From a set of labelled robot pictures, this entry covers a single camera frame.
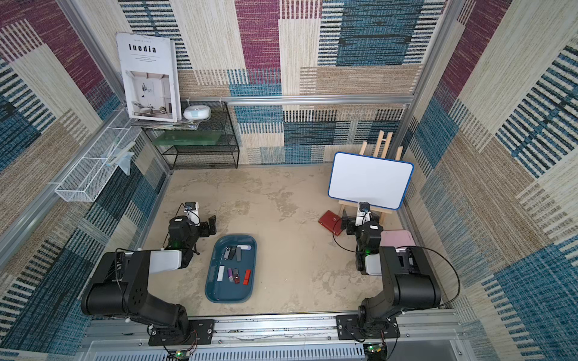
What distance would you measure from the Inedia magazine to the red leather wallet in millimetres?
706

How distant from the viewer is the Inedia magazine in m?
0.76

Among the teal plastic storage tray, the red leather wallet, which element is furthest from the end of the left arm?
the red leather wallet

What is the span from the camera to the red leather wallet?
978 millimetres
